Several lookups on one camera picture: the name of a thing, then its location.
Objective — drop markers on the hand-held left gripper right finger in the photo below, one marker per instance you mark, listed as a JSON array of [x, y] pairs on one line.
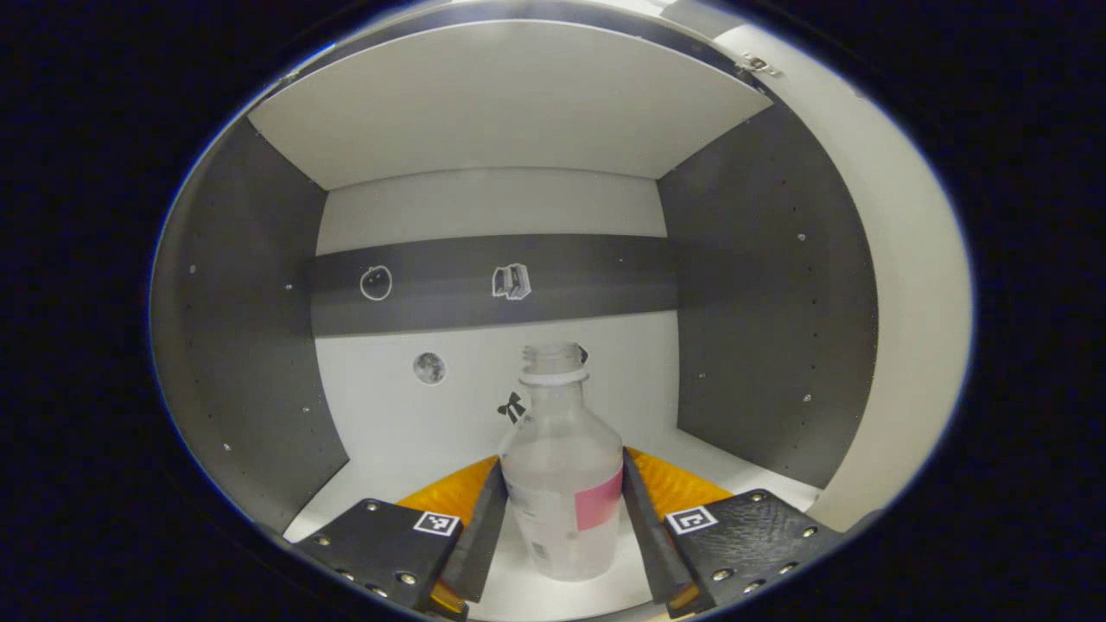
[[661, 557]]

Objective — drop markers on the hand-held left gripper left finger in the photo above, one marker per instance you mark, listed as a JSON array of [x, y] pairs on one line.
[[484, 544]]

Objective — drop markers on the clear plastic bottle pink label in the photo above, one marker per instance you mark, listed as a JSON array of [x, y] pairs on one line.
[[562, 484]]

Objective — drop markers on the grey cabinet with shelves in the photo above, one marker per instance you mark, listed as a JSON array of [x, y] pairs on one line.
[[484, 104]]

